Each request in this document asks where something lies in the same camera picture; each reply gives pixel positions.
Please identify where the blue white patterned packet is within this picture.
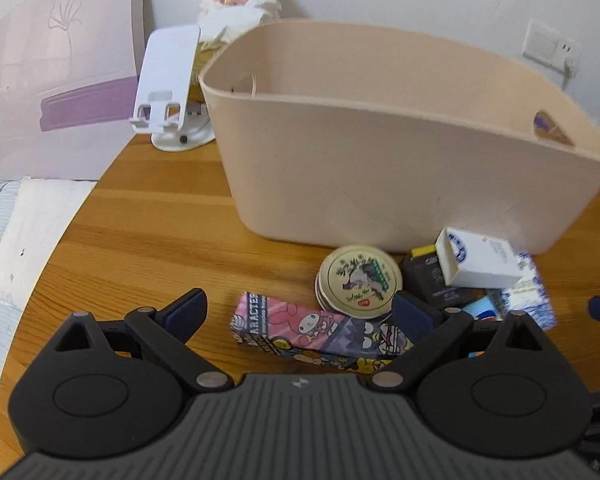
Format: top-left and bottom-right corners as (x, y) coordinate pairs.
(495, 252), (557, 330)

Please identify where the white wall socket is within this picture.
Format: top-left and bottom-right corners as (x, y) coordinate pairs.
(522, 20), (581, 78)

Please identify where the colourful cartoon character box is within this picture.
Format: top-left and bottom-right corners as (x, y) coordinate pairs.
(230, 292), (413, 375)

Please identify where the white phone stand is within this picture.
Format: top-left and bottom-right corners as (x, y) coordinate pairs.
(130, 25), (214, 153)

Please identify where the beige plastic storage bin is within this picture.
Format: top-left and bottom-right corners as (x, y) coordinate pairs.
(199, 21), (600, 252)

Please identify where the white pillow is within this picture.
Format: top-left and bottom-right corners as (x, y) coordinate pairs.
(0, 179), (95, 310)

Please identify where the black small box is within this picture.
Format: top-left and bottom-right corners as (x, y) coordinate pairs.
(400, 245), (486, 310)

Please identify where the round green white tin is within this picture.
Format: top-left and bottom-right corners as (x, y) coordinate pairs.
(314, 245), (403, 321)

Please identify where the pink purple headboard panel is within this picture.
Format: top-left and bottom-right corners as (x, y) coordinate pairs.
(0, 0), (145, 180)

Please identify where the white cigarette-size box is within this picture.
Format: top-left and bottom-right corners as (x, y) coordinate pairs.
(434, 228), (522, 289)

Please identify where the blue red small card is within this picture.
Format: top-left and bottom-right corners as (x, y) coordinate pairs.
(462, 294), (504, 360)

